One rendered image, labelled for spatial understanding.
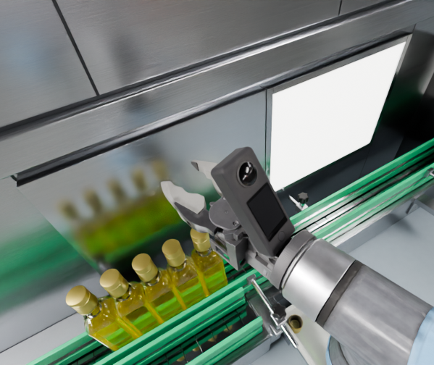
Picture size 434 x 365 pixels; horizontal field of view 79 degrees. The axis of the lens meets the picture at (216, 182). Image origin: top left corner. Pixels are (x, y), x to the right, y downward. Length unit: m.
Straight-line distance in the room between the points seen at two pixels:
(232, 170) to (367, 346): 0.18
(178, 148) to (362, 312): 0.39
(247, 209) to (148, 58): 0.31
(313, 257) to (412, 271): 0.77
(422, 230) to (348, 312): 0.89
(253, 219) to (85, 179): 0.33
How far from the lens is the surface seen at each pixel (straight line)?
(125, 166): 0.51
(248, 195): 0.26
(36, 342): 0.90
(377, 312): 0.27
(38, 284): 0.74
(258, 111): 0.58
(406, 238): 1.10
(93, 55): 0.46
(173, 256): 0.50
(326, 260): 0.28
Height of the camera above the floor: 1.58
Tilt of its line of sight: 45 degrees down
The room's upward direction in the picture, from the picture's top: 10 degrees counter-clockwise
